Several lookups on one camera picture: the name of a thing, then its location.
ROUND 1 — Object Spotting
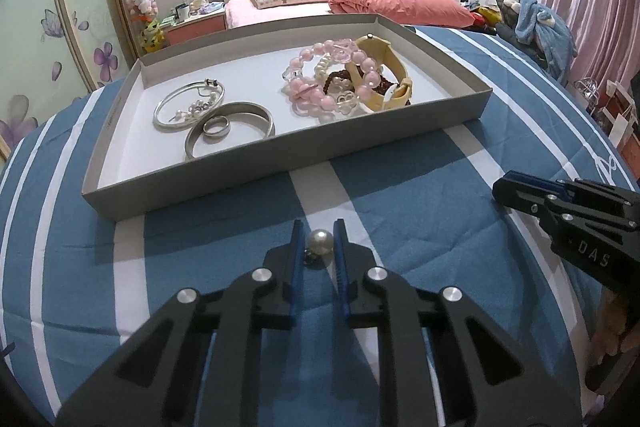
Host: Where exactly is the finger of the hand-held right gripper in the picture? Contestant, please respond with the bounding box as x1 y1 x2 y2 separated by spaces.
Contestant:
557 178 640 224
492 171 569 220

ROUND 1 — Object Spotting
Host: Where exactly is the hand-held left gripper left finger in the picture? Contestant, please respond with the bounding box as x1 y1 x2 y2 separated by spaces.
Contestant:
55 219 306 427

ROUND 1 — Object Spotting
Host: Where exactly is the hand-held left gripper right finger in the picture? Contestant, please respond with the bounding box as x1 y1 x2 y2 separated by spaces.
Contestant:
332 218 586 427

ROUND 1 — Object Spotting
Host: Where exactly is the large pearl pendant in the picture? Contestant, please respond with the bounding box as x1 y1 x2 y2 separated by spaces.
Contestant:
305 229 331 265

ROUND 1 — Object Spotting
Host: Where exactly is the wide silver bangle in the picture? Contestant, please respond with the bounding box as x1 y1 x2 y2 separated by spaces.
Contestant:
184 102 276 162

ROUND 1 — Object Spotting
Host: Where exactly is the cream wrist watch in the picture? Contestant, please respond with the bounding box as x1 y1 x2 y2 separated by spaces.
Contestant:
345 34 415 114

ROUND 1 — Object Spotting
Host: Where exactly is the grey cardboard box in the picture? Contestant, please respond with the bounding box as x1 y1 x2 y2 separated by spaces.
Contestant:
81 13 493 222

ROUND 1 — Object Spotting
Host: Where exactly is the dark red bead necklace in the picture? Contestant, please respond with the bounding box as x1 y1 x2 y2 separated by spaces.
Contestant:
322 67 413 108

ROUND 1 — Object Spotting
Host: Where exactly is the small pearl chain bracelet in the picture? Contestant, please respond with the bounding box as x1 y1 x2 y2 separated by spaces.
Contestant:
187 92 223 120

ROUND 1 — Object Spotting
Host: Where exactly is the pink bead bracelet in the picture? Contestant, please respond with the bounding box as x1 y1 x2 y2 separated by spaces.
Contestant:
280 38 383 115

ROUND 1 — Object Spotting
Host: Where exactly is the person's right hand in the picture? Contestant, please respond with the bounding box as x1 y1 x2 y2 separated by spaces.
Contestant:
590 289 636 368

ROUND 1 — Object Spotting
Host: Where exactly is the white paper bag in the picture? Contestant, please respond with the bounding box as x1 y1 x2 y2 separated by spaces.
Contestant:
600 79 640 148

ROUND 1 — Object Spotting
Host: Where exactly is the blue white striped blanket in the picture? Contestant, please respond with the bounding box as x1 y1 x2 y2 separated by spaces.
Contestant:
0 24 640 427

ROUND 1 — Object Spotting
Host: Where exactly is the blue plush garment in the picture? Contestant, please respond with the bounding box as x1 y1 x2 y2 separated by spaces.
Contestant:
515 0 579 82

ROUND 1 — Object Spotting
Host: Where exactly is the colourful toy pile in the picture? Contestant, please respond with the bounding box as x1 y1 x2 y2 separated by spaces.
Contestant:
470 2 506 30

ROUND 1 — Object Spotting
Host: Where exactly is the thin silver bangle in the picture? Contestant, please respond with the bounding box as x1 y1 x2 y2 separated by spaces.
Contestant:
152 78 227 131

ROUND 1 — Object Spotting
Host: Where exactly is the pink quilt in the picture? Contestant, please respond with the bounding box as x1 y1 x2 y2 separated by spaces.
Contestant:
330 0 476 28

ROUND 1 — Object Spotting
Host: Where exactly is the pink bed sheet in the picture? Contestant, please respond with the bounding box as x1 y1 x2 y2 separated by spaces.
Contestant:
224 0 336 30

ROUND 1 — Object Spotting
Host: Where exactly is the pink nightstand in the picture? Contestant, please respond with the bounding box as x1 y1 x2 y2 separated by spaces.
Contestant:
165 2 226 46

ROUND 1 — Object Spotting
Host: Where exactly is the yellow green plush toy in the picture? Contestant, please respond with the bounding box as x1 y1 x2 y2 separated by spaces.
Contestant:
140 19 169 54

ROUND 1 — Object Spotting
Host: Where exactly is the floral sliding wardrobe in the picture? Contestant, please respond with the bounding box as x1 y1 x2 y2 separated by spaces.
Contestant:
0 0 143 160

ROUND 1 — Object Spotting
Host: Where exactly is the wire basket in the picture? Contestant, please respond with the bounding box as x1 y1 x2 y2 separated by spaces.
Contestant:
575 77 602 112

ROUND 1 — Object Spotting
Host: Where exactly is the silver ring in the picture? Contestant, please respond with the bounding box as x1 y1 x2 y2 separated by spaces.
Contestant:
201 116 232 138

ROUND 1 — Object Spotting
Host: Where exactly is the white pearl bracelet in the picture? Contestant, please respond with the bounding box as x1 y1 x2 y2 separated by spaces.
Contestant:
314 52 356 90

